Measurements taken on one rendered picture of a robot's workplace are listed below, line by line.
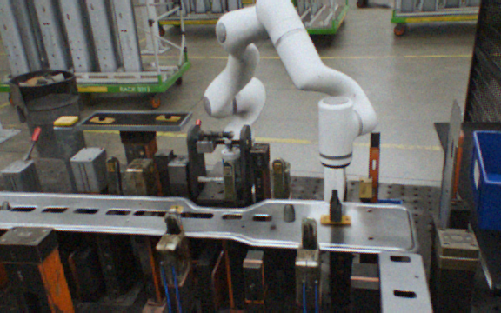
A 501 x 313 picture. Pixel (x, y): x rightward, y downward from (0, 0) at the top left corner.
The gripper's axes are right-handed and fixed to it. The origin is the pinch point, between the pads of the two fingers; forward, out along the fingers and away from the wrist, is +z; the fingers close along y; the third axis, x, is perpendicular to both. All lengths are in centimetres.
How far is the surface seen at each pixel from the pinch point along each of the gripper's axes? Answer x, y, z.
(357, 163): 8, -235, 103
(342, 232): 1.9, 5.1, 3.1
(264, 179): -22.5, -18.4, 0.9
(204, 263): -36.9, 5.8, 15.7
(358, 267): 6.0, 16.3, 5.0
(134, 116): -71, -36, -13
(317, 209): -5.2, -5.4, 3.1
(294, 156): -43, -246, 103
